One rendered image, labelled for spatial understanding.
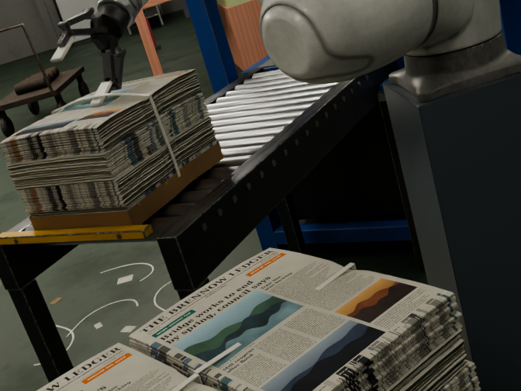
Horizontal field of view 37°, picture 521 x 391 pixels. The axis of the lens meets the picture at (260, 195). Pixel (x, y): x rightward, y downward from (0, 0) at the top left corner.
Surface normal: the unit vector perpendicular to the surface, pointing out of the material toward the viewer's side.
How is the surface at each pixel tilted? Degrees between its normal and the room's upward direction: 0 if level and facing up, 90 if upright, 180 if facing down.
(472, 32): 96
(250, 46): 90
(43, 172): 90
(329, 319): 1
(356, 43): 110
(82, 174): 90
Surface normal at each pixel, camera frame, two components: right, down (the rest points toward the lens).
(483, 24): 0.47, 0.29
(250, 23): 0.18, 0.29
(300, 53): -0.73, 0.46
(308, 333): -0.29, -0.90
